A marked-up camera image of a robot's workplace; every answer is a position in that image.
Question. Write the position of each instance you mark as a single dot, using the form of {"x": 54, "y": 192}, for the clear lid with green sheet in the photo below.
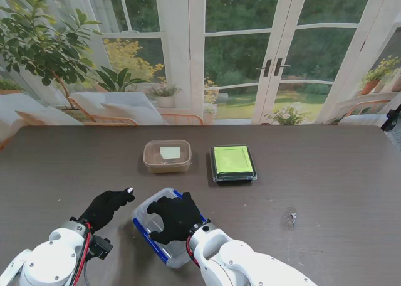
{"x": 233, "y": 160}

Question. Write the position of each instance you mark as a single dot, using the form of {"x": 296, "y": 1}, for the clear container with blue clips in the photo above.
{"x": 147, "y": 232}

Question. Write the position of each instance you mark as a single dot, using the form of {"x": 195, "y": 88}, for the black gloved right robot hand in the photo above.
{"x": 177, "y": 217}

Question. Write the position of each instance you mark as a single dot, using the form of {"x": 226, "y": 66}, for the brown translucent container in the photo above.
{"x": 167, "y": 169}

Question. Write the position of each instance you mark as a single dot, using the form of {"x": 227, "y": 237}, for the black plastic container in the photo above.
{"x": 235, "y": 177}

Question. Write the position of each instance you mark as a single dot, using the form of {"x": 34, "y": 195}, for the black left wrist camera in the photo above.
{"x": 101, "y": 247}

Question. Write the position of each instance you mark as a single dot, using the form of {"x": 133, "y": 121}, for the large clear lid blue sticker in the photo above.
{"x": 142, "y": 209}

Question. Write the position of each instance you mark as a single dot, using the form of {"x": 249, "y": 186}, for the small shiny debris piece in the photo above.
{"x": 293, "y": 215}

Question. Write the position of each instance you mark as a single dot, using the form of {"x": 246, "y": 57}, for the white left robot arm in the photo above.
{"x": 50, "y": 261}

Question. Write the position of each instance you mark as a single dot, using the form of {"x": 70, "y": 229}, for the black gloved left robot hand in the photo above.
{"x": 105, "y": 209}

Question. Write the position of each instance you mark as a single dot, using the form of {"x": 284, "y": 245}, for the small clear lid white label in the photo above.
{"x": 170, "y": 152}

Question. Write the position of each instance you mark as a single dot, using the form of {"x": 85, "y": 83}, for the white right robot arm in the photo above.
{"x": 238, "y": 257}

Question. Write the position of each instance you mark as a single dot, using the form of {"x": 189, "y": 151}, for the black tripod stand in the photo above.
{"x": 391, "y": 118}

